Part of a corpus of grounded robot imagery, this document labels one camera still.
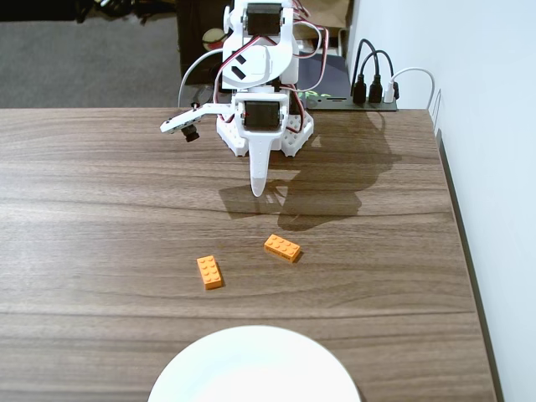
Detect round red white ball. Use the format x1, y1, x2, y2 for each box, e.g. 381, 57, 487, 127
201, 27, 228, 54

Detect red white servo wires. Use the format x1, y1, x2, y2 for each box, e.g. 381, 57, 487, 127
291, 0, 332, 92

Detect black usb cable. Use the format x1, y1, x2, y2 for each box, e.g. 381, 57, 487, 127
350, 38, 378, 106
358, 49, 395, 106

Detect dark box with green print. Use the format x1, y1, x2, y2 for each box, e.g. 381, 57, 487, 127
297, 52, 351, 101

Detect white usb cable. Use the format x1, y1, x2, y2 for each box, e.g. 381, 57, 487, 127
384, 66, 436, 111

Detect wrist camera on white mount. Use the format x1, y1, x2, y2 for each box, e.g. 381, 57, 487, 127
159, 102, 234, 145

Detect white round plate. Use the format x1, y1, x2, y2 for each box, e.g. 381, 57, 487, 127
147, 325, 363, 402

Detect white camera cable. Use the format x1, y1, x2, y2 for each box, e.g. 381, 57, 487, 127
177, 49, 227, 109

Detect orange lego block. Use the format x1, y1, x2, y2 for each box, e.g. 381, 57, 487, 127
263, 233, 302, 265
196, 255, 224, 292

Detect dark cabinet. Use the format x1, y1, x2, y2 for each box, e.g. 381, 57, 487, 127
175, 0, 235, 87

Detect black usb hub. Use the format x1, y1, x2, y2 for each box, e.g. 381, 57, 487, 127
307, 95, 399, 113

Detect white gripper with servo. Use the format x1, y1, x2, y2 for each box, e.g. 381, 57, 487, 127
232, 91, 291, 198

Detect brown paper bag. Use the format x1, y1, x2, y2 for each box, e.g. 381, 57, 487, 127
307, 0, 352, 31

